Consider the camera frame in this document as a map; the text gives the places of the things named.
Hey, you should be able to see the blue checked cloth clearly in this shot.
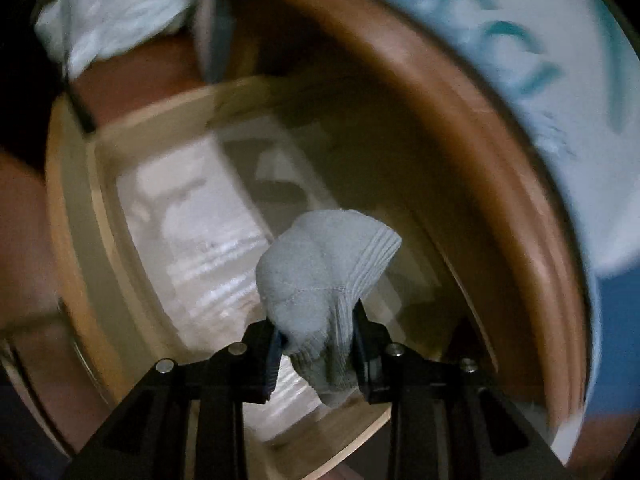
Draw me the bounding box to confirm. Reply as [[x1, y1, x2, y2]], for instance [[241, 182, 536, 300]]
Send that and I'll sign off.
[[192, 0, 640, 421]]

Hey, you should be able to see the wooden table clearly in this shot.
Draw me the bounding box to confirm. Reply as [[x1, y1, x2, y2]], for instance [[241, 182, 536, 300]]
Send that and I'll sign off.
[[220, 0, 596, 466]]

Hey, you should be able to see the pale patterned bedding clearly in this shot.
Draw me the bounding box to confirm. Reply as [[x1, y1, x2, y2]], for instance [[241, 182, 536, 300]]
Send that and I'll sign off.
[[32, 0, 221, 78]]

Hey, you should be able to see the pale blue sock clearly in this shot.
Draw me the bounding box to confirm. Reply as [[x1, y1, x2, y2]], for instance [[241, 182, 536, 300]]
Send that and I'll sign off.
[[255, 209, 403, 408]]

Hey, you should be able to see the white cardboard box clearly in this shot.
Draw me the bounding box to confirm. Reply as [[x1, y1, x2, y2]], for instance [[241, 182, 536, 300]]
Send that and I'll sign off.
[[305, 0, 640, 281]]

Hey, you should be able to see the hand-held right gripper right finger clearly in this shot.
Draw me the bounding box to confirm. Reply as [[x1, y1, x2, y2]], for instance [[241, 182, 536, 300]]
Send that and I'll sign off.
[[351, 305, 566, 480]]

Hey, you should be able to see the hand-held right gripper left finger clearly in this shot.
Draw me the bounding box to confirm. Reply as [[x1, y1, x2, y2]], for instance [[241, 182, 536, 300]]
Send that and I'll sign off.
[[62, 320, 285, 480]]

